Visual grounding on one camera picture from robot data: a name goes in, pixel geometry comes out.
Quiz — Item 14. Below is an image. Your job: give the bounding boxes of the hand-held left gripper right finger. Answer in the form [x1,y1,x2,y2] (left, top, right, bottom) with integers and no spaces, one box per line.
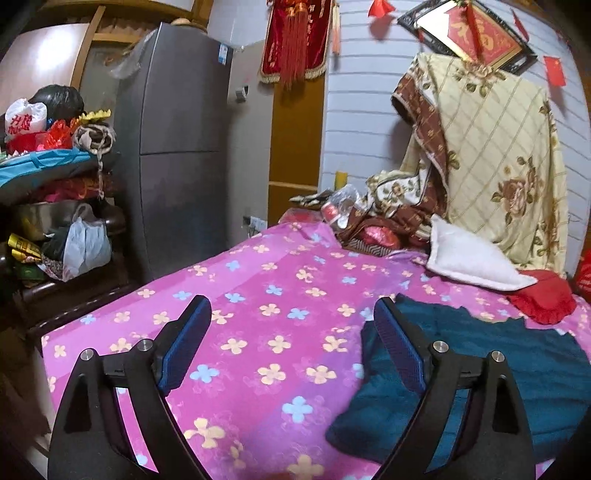
[372,298,539,480]

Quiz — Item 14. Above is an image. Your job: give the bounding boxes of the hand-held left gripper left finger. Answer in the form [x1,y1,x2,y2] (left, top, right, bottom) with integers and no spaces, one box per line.
[46,295,213,480]

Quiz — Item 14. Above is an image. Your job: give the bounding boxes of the teal quilted jacket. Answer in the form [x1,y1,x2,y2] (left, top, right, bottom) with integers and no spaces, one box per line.
[325,293,591,467]

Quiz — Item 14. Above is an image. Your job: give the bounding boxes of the pink floral bedsheet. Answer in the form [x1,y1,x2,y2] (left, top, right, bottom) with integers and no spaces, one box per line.
[41,220,591,480]

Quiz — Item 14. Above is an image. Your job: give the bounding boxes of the white pillow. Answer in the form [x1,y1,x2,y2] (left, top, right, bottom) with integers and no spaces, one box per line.
[425,215,539,291]

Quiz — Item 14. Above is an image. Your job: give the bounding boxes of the dark wooden shelf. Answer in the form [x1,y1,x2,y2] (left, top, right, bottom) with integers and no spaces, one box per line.
[0,152,139,337]

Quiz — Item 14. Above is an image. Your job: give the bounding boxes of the grey plastic bag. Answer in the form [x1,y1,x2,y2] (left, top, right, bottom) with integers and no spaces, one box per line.
[62,203,112,281]

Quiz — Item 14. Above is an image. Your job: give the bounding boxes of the brown floral bedding bundle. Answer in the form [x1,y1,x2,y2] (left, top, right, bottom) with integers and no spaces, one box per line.
[339,170,446,254]

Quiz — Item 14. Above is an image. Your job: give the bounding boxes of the red frilled pillow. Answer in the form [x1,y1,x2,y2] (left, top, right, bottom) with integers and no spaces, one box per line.
[508,270,578,324]

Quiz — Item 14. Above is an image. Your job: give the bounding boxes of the yellow foil packets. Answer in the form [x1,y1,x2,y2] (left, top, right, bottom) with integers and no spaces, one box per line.
[7,233,44,264]

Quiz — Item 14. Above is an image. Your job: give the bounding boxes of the blue bag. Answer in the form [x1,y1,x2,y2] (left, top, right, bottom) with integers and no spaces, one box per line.
[0,148,100,188]

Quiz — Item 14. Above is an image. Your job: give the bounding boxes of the cream floral blanket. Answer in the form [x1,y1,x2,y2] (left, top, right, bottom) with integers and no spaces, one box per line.
[392,53,570,278]

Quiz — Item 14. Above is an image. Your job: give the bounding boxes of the grey refrigerator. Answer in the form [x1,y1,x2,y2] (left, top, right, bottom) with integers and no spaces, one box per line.
[113,22,252,282]

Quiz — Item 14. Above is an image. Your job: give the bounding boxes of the yellow wooden door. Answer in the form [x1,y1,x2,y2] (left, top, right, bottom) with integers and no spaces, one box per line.
[268,78,326,227]

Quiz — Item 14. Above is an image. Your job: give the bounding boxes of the black plastic bag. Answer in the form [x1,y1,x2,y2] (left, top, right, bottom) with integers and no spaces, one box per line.
[28,84,85,125]

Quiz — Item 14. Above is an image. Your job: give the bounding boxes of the white printed plastic bag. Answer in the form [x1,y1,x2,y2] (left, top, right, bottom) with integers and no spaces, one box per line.
[4,99,49,144]

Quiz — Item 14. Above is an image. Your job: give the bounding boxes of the crumpled clear plastic bag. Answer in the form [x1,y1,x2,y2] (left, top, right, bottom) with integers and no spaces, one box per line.
[108,46,141,79]

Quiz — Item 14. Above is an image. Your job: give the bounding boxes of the coiled rope bundle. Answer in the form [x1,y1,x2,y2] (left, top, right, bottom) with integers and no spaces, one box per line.
[74,122,116,155]

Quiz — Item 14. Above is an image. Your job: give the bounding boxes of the framed red wall picture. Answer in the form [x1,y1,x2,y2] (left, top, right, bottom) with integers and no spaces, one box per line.
[398,0,539,75]

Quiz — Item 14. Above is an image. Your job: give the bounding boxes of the red tasselled wall banner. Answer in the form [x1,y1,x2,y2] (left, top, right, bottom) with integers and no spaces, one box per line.
[259,0,334,88]

